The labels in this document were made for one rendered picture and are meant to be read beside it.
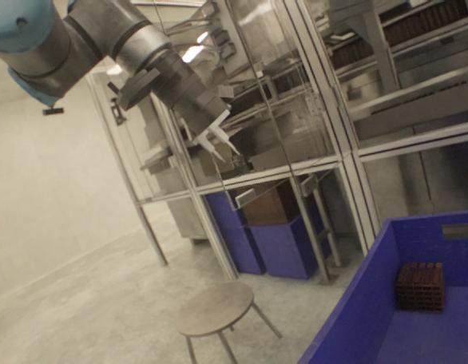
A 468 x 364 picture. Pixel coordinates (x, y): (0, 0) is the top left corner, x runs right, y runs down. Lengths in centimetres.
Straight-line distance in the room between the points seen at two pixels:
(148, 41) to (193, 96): 11
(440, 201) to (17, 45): 130
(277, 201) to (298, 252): 27
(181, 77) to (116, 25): 13
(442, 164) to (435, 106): 36
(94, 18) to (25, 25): 17
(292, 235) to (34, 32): 120
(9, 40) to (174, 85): 23
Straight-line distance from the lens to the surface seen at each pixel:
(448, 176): 123
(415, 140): 86
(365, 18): 30
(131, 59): 47
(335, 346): 50
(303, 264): 139
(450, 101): 91
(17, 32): 34
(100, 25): 49
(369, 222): 100
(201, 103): 45
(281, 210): 129
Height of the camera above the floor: 75
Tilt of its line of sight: 9 degrees down
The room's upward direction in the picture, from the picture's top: 21 degrees counter-clockwise
